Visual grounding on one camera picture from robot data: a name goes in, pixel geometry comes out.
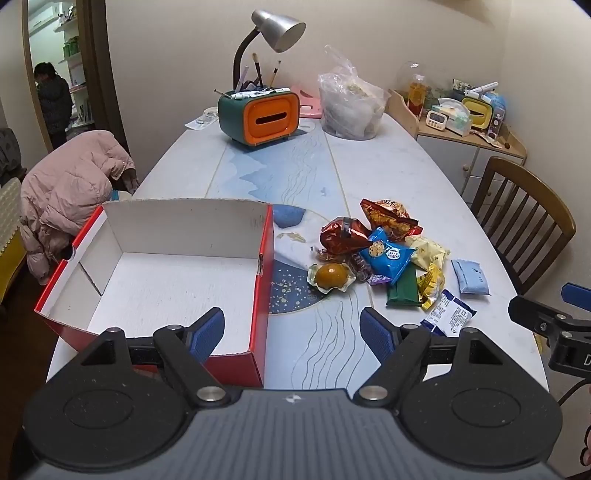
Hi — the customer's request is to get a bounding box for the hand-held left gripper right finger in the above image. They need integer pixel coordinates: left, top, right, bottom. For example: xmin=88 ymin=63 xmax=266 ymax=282
xmin=353 ymin=307 xmax=505 ymax=407

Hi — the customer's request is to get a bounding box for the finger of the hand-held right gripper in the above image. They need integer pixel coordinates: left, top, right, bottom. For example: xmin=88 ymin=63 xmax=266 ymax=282
xmin=508 ymin=295 xmax=591 ymax=337
xmin=561 ymin=282 xmax=591 ymax=305

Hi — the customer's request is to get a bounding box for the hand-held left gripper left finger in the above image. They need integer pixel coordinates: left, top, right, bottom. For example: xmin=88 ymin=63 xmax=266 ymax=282
xmin=81 ymin=307 xmax=232 ymax=408

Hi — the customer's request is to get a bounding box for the green snack packet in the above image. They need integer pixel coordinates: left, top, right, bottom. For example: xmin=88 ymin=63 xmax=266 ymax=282
xmin=386 ymin=265 xmax=423 ymax=306

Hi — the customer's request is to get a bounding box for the red cardboard box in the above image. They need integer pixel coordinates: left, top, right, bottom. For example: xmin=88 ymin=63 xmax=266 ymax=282
xmin=34 ymin=198 xmax=276 ymax=388

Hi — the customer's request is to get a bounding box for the clear packet with orange yolk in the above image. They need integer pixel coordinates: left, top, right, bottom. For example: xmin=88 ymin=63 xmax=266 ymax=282
xmin=307 ymin=261 xmax=356 ymax=294

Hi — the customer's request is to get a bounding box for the yellow snack packet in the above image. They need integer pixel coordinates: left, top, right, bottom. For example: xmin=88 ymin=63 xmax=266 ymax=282
xmin=417 ymin=262 xmax=446 ymax=310

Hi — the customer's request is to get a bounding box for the red popcorn snack bag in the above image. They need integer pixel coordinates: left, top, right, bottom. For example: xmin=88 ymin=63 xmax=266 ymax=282
xmin=360 ymin=198 xmax=424 ymax=241

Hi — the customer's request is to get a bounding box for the purple candy wrapper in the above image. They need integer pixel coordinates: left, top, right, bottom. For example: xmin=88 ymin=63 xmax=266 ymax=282
xmin=347 ymin=253 xmax=392 ymax=286

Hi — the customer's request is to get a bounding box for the light blue tissue packet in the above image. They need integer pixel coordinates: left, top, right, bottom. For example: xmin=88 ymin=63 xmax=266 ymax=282
xmin=451 ymin=259 xmax=491 ymax=295

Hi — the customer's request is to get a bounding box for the white and blue snack packet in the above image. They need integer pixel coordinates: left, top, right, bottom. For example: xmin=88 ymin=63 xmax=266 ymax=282
xmin=421 ymin=289 xmax=477 ymax=337

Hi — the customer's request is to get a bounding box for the blue cookie packet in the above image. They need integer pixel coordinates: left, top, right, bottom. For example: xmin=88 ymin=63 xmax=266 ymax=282
xmin=359 ymin=227 xmax=417 ymax=284

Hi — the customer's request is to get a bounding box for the cream snack packet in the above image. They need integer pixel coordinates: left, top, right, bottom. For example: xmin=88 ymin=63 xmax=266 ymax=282
xmin=405 ymin=235 xmax=451 ymax=271

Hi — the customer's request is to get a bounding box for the brown foil snack bag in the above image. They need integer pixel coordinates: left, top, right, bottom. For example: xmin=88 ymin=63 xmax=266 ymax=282
xmin=320 ymin=217 xmax=374 ymax=256

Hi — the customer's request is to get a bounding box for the wooden chair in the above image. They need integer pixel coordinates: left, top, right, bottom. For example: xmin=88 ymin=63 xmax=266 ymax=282
xmin=471 ymin=157 xmax=578 ymax=296

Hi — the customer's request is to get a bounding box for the wooden cabinet with white doors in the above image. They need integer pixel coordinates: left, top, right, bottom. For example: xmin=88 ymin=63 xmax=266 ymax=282
xmin=385 ymin=88 xmax=527 ymax=204

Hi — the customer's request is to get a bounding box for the blue printed packet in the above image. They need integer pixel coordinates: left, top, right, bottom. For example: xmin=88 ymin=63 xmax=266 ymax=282
xmin=488 ymin=91 xmax=509 ymax=121

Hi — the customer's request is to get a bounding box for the pink down jacket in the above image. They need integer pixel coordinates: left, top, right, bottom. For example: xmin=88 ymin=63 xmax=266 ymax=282
xmin=19 ymin=130 xmax=139 ymax=286

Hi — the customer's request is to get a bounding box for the white wet wipes pack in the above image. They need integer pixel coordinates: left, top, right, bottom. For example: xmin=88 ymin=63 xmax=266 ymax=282
xmin=436 ymin=98 xmax=472 ymax=137

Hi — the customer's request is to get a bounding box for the yellow tissue box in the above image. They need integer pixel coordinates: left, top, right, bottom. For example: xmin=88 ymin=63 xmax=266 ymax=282
xmin=462 ymin=96 xmax=496 ymax=130

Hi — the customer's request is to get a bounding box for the white paper leaflet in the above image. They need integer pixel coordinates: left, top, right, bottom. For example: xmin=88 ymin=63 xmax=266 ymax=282
xmin=185 ymin=113 xmax=220 ymax=131

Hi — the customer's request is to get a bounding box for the green and orange tissue box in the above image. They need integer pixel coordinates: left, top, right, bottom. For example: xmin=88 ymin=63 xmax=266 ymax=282
xmin=218 ymin=87 xmax=301 ymax=149

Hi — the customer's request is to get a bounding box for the yellow white plastic panel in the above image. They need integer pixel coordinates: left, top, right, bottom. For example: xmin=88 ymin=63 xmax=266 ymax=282
xmin=0 ymin=178 xmax=28 ymax=305

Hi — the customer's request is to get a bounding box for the clear plastic container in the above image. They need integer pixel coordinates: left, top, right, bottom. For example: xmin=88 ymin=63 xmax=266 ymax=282
xmin=318 ymin=45 xmax=391 ymax=139

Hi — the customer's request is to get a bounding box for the bottle with red label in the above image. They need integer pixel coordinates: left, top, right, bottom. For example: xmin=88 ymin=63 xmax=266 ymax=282
xmin=407 ymin=74 xmax=428 ymax=118

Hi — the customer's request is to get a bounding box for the pink tray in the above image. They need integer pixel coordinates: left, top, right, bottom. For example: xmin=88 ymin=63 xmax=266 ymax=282
xmin=290 ymin=85 xmax=324 ymax=118

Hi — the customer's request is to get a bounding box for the dark cloth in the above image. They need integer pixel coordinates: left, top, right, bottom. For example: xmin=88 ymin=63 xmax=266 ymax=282
xmin=0 ymin=128 xmax=21 ymax=185

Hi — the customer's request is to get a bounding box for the grey desk lamp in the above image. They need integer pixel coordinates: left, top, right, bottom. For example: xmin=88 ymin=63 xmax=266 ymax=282
xmin=233 ymin=9 xmax=307 ymax=88

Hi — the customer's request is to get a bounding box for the white air conditioner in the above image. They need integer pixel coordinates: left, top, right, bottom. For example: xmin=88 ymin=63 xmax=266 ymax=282
xmin=28 ymin=4 xmax=58 ymax=33

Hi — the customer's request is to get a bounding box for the white wall shelf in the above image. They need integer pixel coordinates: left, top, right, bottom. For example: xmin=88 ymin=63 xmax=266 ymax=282
xmin=53 ymin=0 xmax=95 ymax=125

